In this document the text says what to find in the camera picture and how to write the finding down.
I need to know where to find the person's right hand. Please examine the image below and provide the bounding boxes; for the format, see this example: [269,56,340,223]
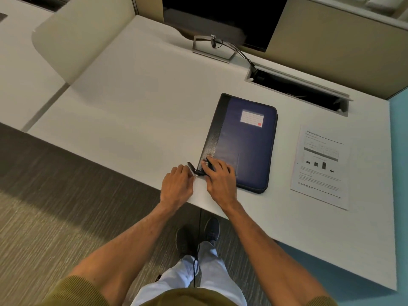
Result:
[204,157,239,209]

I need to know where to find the person's left hand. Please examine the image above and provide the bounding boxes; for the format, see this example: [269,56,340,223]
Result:
[159,165,195,209]

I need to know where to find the blue zip document folder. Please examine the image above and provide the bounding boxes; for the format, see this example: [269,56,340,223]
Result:
[186,93,278,194]

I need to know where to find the person's right forearm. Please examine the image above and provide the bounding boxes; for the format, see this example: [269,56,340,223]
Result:
[219,199,326,306]

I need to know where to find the person's left forearm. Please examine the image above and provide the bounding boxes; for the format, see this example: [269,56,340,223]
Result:
[68,201,185,306]

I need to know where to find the person's right dark shoe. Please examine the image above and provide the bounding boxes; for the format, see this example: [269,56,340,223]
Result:
[200,217,221,246]

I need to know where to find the person's dark shoe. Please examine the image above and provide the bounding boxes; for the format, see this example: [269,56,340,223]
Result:
[175,227,201,259]
[200,217,221,246]

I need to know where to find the person's left dark shoe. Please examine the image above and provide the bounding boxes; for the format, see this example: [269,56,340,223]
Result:
[175,227,201,259]

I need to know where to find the printed white paper sheet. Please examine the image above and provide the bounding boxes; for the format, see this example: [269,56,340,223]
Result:
[290,125,350,211]

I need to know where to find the light blue trousers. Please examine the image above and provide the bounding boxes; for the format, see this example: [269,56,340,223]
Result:
[131,240,247,306]

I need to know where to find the silver monitor stand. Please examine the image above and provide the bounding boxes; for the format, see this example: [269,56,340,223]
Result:
[192,35,239,63]

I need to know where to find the olive green shirt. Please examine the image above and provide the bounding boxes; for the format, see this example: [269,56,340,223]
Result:
[38,275,335,306]

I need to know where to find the black computer monitor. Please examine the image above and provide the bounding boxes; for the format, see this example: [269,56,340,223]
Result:
[162,0,290,53]

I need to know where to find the beige desk partition panel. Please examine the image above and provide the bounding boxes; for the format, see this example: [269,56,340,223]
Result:
[267,0,408,101]

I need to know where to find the beige rounded desk divider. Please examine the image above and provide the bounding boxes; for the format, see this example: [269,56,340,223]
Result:
[31,0,136,85]

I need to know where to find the thin black hanging cable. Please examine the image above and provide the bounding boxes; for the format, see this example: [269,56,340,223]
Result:
[192,207,203,289]

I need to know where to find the desk cable tray with flap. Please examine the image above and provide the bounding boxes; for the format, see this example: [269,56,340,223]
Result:
[245,64,354,118]

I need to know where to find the black monitor cable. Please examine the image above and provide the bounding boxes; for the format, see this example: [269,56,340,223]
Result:
[209,38,259,75]

